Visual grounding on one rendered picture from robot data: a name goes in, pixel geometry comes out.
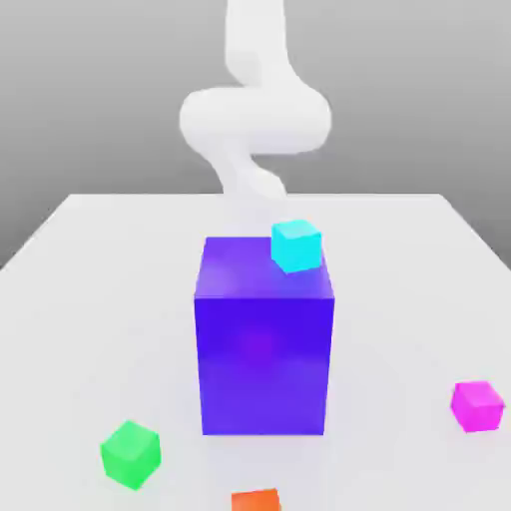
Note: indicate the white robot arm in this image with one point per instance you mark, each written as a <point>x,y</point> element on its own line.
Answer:
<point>255,119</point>

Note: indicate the small orange cube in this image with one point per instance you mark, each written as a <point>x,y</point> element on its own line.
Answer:
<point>255,501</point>

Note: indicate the small cyan cube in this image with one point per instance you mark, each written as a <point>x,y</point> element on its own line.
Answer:
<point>297,247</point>

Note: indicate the large purple box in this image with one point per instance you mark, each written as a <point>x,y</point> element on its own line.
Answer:
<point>263,359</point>

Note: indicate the small magenta cube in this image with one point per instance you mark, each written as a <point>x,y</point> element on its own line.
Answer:
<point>477,407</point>

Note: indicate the small green cube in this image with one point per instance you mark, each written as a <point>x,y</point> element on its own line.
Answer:
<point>129,455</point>

